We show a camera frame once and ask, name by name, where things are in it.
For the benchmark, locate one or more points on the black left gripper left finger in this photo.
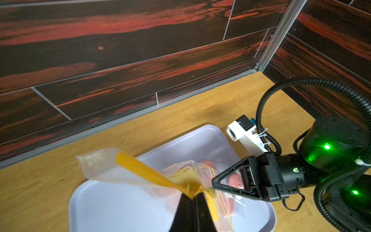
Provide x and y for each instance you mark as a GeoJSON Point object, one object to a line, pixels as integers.
{"type": "Point", "coordinates": [184, 219]}

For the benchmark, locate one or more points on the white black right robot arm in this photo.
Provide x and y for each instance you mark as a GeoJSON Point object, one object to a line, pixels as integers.
{"type": "Point", "coordinates": [329, 145]}

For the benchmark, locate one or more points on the lavender plastic tray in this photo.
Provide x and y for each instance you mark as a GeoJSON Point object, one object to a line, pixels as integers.
{"type": "Point", "coordinates": [98, 206]}

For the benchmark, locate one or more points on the ziploc bag with pink cookies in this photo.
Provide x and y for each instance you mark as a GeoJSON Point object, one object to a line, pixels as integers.
{"type": "Point", "coordinates": [189, 178]}

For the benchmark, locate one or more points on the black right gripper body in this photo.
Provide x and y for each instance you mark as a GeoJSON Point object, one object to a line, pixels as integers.
{"type": "Point", "coordinates": [282, 176]}

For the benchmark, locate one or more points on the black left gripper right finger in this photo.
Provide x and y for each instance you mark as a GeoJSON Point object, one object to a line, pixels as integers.
{"type": "Point", "coordinates": [202, 220]}

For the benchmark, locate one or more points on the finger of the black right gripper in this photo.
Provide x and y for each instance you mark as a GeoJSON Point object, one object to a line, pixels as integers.
{"type": "Point", "coordinates": [248, 169]}

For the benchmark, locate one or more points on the pink wrapped cookie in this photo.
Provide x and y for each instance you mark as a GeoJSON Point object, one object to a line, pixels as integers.
{"type": "Point", "coordinates": [235, 180]}

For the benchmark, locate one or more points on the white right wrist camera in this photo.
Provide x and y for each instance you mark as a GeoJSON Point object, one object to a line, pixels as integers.
{"type": "Point", "coordinates": [244, 130]}

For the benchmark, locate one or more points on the aluminium corner profile right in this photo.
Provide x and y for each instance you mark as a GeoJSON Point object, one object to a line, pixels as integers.
{"type": "Point", "coordinates": [283, 27]}

